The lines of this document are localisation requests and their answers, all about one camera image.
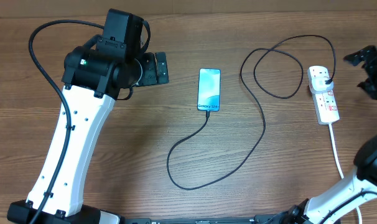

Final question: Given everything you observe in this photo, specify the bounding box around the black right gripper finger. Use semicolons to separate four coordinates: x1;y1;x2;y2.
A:
343;45;377;66
357;79;377;100

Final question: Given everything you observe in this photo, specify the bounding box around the black charging cable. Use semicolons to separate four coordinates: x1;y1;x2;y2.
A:
166;34;337;191

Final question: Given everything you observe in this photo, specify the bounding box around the Samsung Galaxy smartphone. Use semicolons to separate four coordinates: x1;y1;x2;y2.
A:
197;68;221;111

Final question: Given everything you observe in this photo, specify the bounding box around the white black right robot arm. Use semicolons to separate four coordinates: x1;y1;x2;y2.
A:
269;45;377;223

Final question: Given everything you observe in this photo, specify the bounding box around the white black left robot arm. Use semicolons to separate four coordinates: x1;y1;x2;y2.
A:
7;9;169;223

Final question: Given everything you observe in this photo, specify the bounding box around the white USB charger adapter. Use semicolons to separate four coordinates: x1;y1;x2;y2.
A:
309;77;334;94

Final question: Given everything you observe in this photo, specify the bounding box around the white power strip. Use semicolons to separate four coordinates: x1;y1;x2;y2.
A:
307;65;340;125

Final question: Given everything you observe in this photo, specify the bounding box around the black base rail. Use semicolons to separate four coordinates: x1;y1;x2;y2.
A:
123;212;287;224

